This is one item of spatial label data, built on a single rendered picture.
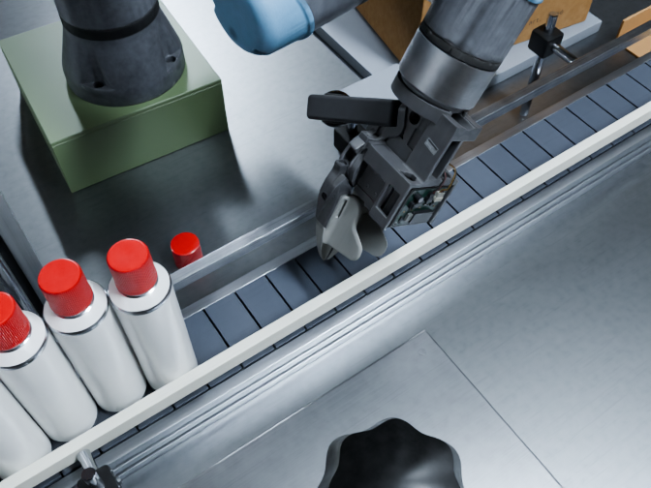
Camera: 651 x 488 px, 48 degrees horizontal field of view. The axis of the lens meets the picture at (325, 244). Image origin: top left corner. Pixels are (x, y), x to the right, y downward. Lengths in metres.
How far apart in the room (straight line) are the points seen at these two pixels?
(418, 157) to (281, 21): 0.17
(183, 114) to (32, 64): 0.21
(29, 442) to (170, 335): 0.15
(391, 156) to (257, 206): 0.31
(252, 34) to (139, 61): 0.37
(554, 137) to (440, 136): 0.36
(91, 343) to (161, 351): 0.07
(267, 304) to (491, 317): 0.25
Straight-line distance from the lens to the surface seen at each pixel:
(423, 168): 0.63
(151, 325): 0.62
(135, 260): 0.57
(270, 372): 0.76
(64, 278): 0.58
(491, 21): 0.60
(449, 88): 0.61
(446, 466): 0.39
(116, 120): 0.92
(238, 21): 0.57
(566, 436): 0.80
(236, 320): 0.77
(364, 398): 0.72
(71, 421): 0.71
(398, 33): 1.06
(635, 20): 1.22
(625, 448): 0.81
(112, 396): 0.71
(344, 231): 0.70
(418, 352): 0.75
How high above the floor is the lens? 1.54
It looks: 54 degrees down
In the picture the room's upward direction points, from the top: straight up
